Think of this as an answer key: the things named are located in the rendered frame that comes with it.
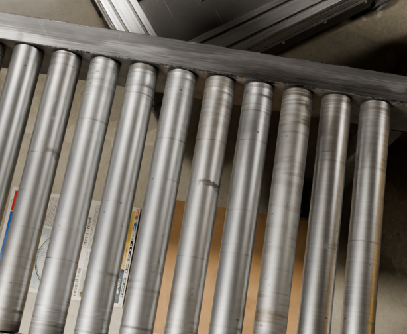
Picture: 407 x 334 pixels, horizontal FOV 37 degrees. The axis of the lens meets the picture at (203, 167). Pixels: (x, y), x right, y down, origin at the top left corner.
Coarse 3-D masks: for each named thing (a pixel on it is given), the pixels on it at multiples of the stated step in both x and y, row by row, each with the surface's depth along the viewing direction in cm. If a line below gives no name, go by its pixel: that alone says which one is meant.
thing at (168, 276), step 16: (176, 208) 173; (224, 208) 174; (176, 224) 172; (304, 224) 173; (176, 240) 171; (256, 240) 172; (304, 240) 172; (256, 256) 170; (208, 272) 169; (256, 272) 169; (208, 288) 167; (256, 288) 168; (160, 304) 166; (208, 304) 166; (160, 320) 165; (208, 320) 165; (288, 320) 166
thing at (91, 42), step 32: (0, 32) 99; (32, 32) 99; (64, 32) 99; (96, 32) 100; (128, 32) 100; (128, 64) 100; (160, 64) 99; (192, 64) 99; (224, 64) 99; (256, 64) 99; (288, 64) 99; (320, 64) 99; (320, 96) 101; (352, 96) 99; (384, 96) 98
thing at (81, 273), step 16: (16, 192) 172; (48, 208) 171; (96, 208) 172; (48, 224) 170; (0, 240) 169; (48, 240) 169; (128, 240) 170; (0, 256) 167; (80, 256) 168; (128, 256) 169; (32, 272) 166; (80, 272) 167; (128, 272) 167; (32, 288) 165; (80, 288) 166
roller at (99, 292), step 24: (144, 72) 98; (144, 96) 97; (120, 120) 96; (144, 120) 97; (120, 144) 95; (144, 144) 97; (120, 168) 93; (120, 192) 92; (120, 216) 92; (96, 240) 91; (120, 240) 91; (96, 264) 89; (120, 264) 91; (96, 288) 88; (96, 312) 87
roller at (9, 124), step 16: (16, 48) 99; (32, 48) 99; (16, 64) 98; (32, 64) 98; (16, 80) 97; (32, 80) 98; (16, 96) 96; (32, 96) 99; (0, 112) 96; (16, 112) 96; (0, 128) 95; (16, 128) 95; (0, 144) 94; (16, 144) 95; (0, 160) 93; (16, 160) 96; (0, 176) 93; (0, 192) 92; (0, 208) 92; (0, 224) 93
